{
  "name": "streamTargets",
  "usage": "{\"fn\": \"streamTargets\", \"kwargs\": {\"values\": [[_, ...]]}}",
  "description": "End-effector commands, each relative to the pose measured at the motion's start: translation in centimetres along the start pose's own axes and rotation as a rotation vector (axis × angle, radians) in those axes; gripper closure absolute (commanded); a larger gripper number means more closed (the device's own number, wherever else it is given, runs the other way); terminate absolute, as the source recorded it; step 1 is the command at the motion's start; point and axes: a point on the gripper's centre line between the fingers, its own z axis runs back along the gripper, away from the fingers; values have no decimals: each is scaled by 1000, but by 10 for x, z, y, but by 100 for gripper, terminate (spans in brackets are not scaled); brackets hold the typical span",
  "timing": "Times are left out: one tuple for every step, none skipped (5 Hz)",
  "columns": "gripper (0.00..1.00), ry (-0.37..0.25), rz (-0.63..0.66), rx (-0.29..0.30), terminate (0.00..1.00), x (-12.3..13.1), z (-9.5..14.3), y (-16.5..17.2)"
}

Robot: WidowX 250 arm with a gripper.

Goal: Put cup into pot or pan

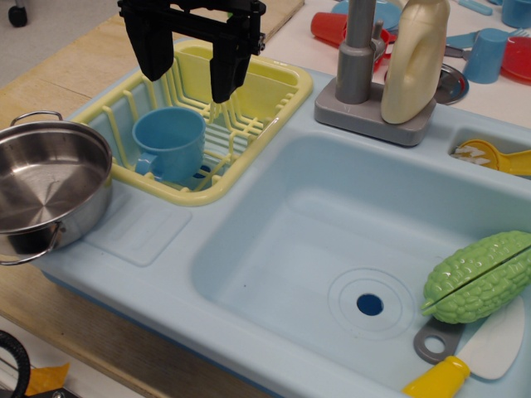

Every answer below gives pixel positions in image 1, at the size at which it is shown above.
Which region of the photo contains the grey toy faucet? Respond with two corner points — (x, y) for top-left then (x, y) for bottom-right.
(314, 1), (436, 147)

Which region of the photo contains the yellow tape piece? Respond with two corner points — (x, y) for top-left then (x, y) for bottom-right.
(25, 362), (70, 396)

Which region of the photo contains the cream detergent bottle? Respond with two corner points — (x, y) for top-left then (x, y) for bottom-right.
(381, 1), (451, 124)

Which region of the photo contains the black chair caster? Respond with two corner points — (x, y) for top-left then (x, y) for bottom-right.
(7, 0), (28, 28)

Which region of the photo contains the blue cup top right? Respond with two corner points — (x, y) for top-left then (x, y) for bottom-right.
(501, 0), (531, 28)

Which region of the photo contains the stainless steel pot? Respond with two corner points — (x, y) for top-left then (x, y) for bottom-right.
(1, 110), (113, 266)

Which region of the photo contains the blue plastic cup in rack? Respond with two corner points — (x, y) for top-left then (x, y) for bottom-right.
(132, 107), (206, 182)

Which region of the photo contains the black cable loop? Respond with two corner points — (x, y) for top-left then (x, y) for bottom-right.
(0, 330), (32, 398)

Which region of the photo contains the red toy utensil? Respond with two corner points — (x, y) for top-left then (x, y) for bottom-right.
(371, 29), (397, 71)

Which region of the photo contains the white toy knife yellow handle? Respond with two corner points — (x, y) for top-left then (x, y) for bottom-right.
(402, 297), (525, 398)

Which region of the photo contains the blue plastic cup on table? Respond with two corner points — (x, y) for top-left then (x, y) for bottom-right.
(463, 28), (509, 85)

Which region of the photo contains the green bitter melon toy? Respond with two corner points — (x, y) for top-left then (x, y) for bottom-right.
(421, 231), (530, 324)

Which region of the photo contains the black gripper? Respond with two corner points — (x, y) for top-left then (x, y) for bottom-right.
(118, 1), (266, 104)

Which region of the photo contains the small metal bowl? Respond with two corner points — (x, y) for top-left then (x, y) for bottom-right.
(434, 64), (470, 105)

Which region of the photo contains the red plastic cup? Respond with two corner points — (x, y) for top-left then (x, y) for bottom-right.
(310, 12), (347, 47)

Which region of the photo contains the light blue toy sink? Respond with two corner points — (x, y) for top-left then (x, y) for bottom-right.
(39, 99), (530, 397)

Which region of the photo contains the grey utensil handle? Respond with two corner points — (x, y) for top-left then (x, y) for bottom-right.
(413, 318), (465, 365)

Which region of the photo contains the blue plastic fork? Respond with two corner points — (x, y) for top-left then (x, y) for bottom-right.
(446, 28), (530, 49)

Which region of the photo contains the yellow dish rack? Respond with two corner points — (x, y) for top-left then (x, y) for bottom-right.
(71, 40), (313, 206)

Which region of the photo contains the yellow scrub brush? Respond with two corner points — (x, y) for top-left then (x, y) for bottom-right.
(451, 139), (530, 177)

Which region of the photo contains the blue plastic plate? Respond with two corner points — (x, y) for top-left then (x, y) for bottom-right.
(331, 0), (402, 31)

